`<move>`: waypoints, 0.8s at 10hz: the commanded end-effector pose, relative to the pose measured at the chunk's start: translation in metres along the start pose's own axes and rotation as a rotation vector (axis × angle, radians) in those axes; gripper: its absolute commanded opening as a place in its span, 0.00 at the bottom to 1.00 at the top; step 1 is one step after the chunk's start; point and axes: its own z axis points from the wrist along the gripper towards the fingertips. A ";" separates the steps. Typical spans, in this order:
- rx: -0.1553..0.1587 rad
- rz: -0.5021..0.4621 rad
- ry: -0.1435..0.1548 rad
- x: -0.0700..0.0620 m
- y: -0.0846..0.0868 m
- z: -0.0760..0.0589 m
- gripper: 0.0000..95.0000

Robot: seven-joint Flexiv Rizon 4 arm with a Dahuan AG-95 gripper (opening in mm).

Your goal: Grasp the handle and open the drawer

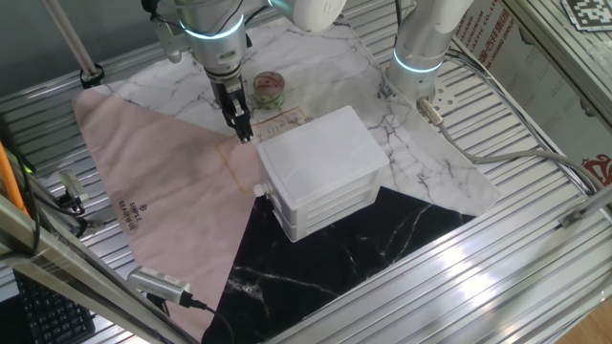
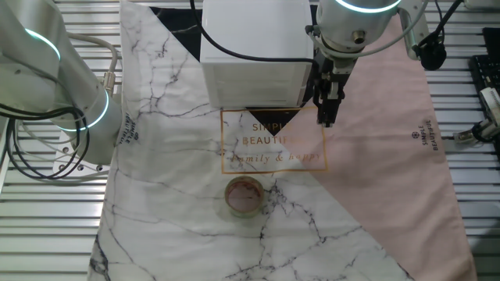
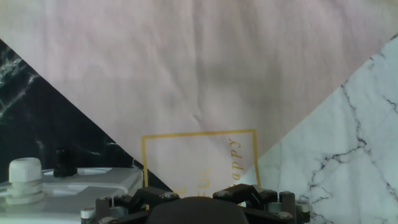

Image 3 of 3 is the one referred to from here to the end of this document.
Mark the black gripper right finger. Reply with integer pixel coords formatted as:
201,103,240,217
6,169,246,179
213,183,311,224

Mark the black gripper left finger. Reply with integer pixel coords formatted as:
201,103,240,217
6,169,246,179
95,185,180,224

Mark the white plastic drawer cabinet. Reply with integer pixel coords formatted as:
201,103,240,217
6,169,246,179
0,167,146,224

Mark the marble pink black patterned tablecloth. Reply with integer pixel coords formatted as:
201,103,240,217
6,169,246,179
0,0,398,224

